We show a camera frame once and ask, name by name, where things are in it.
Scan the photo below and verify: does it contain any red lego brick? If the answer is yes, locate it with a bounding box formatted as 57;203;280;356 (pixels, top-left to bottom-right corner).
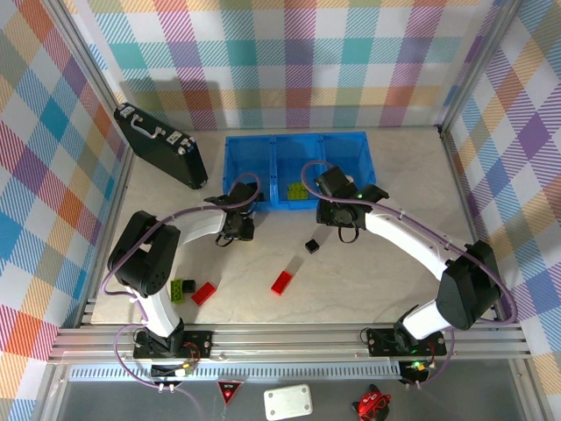
190;282;218;306
270;270;294;296

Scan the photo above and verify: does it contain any blue three-compartment bin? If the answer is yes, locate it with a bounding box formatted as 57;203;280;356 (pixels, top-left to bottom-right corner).
223;131;378;212

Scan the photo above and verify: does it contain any black briefcase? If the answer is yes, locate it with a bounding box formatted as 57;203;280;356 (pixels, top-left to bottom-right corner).
113;102;209;190

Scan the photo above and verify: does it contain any red triangle sign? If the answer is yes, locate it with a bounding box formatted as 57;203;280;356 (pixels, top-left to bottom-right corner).
217;380;244;407

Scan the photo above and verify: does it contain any small connector board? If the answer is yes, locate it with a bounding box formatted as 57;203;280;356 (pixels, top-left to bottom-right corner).
151;362;196;379
401;359;439;376

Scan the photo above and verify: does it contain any white plastic box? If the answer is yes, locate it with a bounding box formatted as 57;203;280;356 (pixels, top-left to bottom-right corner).
262;383;316;421

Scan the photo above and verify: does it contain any red clamp front ledge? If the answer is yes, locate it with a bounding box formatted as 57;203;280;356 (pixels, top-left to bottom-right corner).
352;383;393;420

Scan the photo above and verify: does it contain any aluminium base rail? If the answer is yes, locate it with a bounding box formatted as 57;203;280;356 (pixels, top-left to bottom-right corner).
47;324;534;365

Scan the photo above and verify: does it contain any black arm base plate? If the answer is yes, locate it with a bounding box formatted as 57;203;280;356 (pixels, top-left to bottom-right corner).
366;326;448;357
132;329;215;360

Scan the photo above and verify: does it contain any aluminium side rail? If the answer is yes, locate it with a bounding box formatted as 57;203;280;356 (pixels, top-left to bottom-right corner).
437;126;509;325
76;146;137;328

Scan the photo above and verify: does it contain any white slotted cable duct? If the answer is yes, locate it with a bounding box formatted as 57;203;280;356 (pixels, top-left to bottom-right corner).
68;366;402;382

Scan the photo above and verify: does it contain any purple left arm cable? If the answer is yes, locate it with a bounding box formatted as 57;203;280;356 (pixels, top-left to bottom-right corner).
100;172;264;389

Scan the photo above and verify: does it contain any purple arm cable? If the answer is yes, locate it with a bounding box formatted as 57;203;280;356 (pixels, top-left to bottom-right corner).
301;160;518;389
100;172;264;389

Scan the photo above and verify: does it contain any aluminium frame post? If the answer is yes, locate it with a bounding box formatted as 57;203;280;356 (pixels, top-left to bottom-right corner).
436;0;527;137
46;0;135;153

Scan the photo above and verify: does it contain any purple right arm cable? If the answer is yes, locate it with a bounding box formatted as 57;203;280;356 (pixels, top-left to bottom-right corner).
301;160;518;389

